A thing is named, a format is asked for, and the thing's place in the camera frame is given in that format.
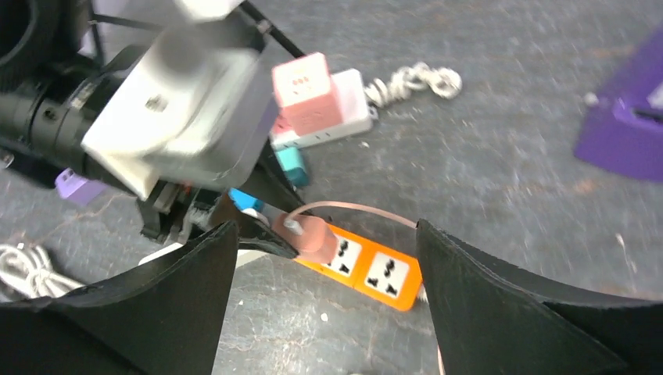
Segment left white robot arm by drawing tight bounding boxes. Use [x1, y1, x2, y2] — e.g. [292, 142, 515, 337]
[1, 1, 302, 259]

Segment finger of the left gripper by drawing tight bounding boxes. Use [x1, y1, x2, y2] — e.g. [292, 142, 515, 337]
[234, 139, 304, 212]
[207, 194, 299, 259]

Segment white power strip with USB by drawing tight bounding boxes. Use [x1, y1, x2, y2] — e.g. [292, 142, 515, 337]
[138, 206, 271, 270]

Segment white twisted cord with plug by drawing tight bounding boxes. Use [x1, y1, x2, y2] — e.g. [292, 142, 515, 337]
[363, 62, 463, 109]

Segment white multicolour power strip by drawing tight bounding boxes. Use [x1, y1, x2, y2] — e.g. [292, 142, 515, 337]
[271, 69, 373, 150]

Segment thin pink charger cable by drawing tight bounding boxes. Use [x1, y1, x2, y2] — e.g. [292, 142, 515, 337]
[283, 200, 446, 375]

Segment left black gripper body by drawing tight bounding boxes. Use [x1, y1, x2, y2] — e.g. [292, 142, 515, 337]
[135, 180, 229, 244]

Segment purple power strip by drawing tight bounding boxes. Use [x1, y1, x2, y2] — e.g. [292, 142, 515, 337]
[55, 168, 109, 206]

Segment black perforated music stand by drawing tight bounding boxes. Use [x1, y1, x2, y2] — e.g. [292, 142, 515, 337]
[88, 1, 305, 59]

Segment orange power strip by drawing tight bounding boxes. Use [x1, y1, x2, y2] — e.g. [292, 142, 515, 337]
[299, 225, 428, 312]

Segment small pink charger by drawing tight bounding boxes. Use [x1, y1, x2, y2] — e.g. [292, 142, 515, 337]
[271, 214, 339, 264]

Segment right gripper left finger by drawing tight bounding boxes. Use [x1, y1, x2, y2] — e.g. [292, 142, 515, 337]
[1, 223, 238, 374]

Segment teal charger cube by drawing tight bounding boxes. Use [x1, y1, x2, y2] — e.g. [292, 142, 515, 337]
[275, 147, 310, 188]

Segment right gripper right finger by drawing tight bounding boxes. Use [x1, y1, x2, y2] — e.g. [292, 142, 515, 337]
[416, 220, 662, 374]

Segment purple metronome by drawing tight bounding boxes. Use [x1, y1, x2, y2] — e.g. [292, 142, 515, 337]
[574, 27, 662, 182]

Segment white coiled power cord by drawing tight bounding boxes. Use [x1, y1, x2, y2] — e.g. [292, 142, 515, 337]
[0, 243, 84, 303]

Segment blue plug adapter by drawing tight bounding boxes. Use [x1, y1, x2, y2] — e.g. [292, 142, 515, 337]
[228, 188, 264, 212]

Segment pink cube socket adapter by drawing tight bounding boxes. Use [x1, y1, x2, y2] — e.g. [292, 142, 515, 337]
[271, 52, 342, 136]

